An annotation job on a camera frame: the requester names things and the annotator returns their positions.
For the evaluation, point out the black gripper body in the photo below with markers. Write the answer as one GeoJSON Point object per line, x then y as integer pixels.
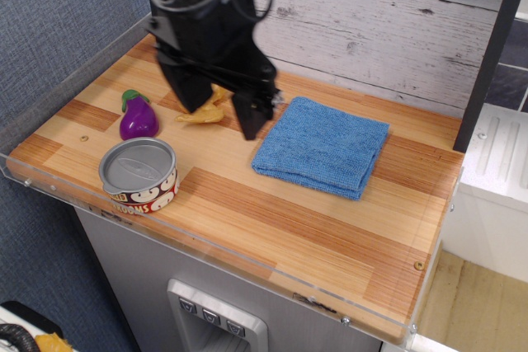
{"type": "Point", "coordinates": [215, 37]}

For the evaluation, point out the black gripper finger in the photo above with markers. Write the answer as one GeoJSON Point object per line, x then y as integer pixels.
{"type": "Point", "coordinates": [254, 109]}
{"type": "Point", "coordinates": [192, 89]}

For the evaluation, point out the blue cloth napkin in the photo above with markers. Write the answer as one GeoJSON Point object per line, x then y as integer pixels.
{"type": "Point", "coordinates": [322, 148]}

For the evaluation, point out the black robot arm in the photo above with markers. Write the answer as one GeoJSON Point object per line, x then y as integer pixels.
{"type": "Point", "coordinates": [205, 42]}

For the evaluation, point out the yellow toy chicken wing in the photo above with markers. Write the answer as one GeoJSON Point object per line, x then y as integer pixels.
{"type": "Point", "coordinates": [209, 112]}

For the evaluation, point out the purple toy eggplant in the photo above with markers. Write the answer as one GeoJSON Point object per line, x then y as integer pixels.
{"type": "Point", "coordinates": [139, 118]}

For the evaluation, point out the mushroom tin can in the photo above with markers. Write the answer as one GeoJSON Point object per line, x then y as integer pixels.
{"type": "Point", "coordinates": [140, 174]}

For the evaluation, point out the grey cabinet with dispenser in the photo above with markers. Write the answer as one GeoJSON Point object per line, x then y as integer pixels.
{"type": "Point", "coordinates": [140, 270]}

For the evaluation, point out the white toy sink counter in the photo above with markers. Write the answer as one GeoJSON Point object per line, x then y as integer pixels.
{"type": "Point", "coordinates": [486, 223]}

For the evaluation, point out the black yellow object corner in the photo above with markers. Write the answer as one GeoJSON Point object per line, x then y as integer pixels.
{"type": "Point", "coordinates": [24, 329]}

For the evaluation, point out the dark right support post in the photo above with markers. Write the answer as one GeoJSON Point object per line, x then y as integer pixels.
{"type": "Point", "coordinates": [498, 38]}

